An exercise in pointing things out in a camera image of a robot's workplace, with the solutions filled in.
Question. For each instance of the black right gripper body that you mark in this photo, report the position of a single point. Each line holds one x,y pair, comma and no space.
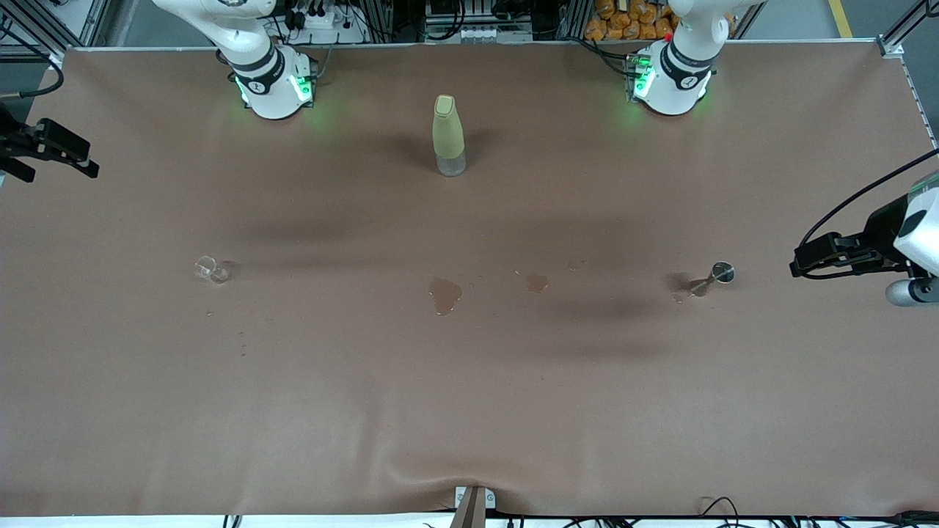
16,144

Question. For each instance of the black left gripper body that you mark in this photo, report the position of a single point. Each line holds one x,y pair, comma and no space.
882,229

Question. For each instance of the metal jigger measuring cup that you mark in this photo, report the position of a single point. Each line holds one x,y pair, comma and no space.
722,273

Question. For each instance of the clear glass cup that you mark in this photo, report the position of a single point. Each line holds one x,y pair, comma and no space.
213,273

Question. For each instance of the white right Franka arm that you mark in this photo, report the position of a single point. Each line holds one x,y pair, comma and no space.
271,88

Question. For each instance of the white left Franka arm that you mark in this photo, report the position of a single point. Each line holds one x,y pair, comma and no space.
675,81

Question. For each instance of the white power strip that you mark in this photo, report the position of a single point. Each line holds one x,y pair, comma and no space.
323,20

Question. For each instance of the small brown liquid puddle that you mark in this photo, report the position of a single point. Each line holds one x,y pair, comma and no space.
536,282

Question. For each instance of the orange snack packs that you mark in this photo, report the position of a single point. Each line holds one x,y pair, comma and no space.
616,22

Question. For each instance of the large brown liquid puddle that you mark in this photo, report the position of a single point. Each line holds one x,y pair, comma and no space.
444,295

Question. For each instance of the yellow-green bottle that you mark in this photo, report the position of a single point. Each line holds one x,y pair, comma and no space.
447,136

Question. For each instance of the brown table cloth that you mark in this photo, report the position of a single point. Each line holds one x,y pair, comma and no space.
469,403

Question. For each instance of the grey connector strip device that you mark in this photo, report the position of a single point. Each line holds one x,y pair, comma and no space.
477,33

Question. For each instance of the aluminium frame post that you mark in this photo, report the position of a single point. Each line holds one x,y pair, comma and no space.
891,45
95,22

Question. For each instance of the metal table edge bracket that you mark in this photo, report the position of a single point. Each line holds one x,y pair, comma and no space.
473,510

